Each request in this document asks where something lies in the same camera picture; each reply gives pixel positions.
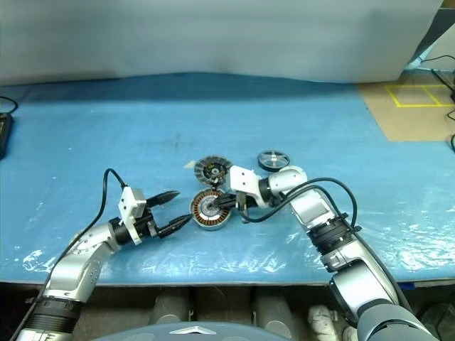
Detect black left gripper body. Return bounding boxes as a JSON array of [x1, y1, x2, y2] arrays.
[[140, 204, 164, 239]]

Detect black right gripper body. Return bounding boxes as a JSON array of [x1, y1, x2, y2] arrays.
[[232, 190, 259, 222]]

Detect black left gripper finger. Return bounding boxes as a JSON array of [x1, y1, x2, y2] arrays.
[[145, 190, 181, 207], [158, 215, 192, 238]]

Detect silver motor housing copper windings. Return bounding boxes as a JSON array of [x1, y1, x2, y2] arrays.
[[191, 190, 234, 232]]

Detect black rimmed spoked rotor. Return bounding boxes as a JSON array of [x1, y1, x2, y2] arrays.
[[256, 150, 291, 171]]

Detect grey rounded cylinder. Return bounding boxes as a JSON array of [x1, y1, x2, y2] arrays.
[[152, 287, 193, 326], [254, 287, 296, 338]]

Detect blue table cover sheet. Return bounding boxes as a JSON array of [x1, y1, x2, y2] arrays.
[[0, 72, 455, 287]]

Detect white ribbed object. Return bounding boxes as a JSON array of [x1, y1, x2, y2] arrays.
[[307, 305, 356, 341]]

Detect white backdrop sheet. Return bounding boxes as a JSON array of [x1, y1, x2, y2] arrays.
[[0, 0, 445, 88]]

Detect black flat device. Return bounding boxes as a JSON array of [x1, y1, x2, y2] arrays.
[[0, 113, 14, 161]]

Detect black slanted bar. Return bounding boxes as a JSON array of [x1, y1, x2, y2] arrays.
[[429, 67, 453, 94]]

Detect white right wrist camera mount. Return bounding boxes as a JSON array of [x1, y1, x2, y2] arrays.
[[229, 165, 266, 209]]

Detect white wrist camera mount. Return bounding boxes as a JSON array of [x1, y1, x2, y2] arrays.
[[116, 185, 148, 247], [229, 165, 266, 209]]

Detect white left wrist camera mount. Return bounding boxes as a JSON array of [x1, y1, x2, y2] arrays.
[[116, 185, 148, 247]]

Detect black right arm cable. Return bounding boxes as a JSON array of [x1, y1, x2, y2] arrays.
[[238, 177, 413, 317]]

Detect thin black device cable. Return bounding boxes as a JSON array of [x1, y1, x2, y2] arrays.
[[0, 95, 18, 117]]

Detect black background cable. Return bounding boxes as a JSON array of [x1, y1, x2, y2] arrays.
[[412, 54, 455, 65]]

